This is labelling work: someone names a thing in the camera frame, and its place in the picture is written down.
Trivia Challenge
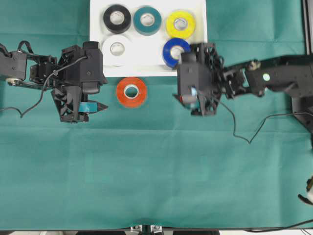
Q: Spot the green table cloth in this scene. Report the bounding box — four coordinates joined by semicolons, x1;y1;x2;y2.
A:
0;0;313;231

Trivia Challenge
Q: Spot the black cable at table edge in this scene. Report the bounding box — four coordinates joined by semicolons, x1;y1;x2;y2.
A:
241;218;313;233

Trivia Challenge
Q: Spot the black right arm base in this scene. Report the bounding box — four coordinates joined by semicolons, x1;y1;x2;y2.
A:
291;96;313;145

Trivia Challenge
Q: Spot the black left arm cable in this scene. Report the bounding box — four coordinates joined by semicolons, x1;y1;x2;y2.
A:
0;55;89;119

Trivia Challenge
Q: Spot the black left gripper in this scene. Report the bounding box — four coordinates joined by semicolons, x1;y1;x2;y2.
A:
51;41;108;123

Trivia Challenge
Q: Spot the white black object at edge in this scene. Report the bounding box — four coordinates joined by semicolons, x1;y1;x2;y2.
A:
297;176;313;206

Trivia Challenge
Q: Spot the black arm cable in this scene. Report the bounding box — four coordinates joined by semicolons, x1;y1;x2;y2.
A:
195;89;313;145
0;55;89;119

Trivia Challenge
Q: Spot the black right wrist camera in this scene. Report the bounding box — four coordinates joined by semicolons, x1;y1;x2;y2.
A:
177;52;213;99

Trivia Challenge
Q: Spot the white tape roll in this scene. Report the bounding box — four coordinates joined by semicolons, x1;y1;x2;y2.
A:
102;35;132;66

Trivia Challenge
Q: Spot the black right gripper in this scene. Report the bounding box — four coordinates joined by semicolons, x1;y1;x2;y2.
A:
173;43;224;116

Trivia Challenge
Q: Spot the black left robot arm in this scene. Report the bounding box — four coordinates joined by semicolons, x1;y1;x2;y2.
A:
0;41;108;123

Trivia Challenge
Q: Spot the teal green tape roll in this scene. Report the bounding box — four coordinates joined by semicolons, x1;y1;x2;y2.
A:
133;6;162;36

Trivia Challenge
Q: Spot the red tape roll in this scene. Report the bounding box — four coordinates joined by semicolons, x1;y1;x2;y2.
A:
116;77;147;108

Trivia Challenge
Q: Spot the white plastic tray case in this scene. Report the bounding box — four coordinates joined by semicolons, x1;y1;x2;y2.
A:
89;0;207;77

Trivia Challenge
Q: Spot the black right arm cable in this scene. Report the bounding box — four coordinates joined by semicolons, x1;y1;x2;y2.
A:
195;89;313;145

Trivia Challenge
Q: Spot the metal camera stand bracket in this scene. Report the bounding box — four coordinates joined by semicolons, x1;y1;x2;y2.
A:
130;225;164;235

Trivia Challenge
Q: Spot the blue tape roll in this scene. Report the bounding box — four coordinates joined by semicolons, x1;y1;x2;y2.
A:
162;38;191;69

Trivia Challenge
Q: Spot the yellow tape roll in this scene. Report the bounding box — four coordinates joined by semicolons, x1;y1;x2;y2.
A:
166;10;196;39

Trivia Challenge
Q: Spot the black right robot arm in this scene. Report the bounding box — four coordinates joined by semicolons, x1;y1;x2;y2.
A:
174;43;313;116

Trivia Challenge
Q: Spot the black tape roll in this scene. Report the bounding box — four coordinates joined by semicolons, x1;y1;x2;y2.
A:
103;4;132;34

